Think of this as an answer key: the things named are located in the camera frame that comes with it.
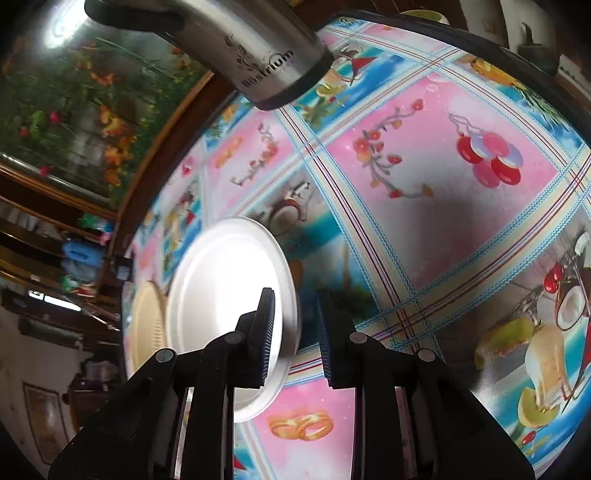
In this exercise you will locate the blue plastic jug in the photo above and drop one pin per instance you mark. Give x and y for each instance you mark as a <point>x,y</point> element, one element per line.
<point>84,253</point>

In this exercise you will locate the wooden shelf cabinet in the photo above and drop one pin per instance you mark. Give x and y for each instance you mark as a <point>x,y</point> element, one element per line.
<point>55,299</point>

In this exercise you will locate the beige patterned plate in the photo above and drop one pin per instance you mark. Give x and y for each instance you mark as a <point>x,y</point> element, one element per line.
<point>147,334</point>

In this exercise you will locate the flower painting glass panel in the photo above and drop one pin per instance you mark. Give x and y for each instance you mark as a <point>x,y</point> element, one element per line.
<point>87,111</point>

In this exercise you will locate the stainless steel electric kettle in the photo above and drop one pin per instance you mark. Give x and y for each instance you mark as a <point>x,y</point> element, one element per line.
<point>260,47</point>

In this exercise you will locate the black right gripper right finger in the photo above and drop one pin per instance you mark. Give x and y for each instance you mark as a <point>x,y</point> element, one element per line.
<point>350,360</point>

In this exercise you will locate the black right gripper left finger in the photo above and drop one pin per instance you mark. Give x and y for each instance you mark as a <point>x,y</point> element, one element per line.
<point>237,359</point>

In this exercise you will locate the white foam bowl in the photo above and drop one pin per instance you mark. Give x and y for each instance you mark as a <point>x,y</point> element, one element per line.
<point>220,277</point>

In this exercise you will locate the framed wall picture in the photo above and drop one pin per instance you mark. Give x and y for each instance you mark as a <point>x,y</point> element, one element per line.
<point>46,421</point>

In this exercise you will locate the colourful patterned tablecloth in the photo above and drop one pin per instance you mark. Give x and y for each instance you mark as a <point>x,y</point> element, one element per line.
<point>443,201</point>

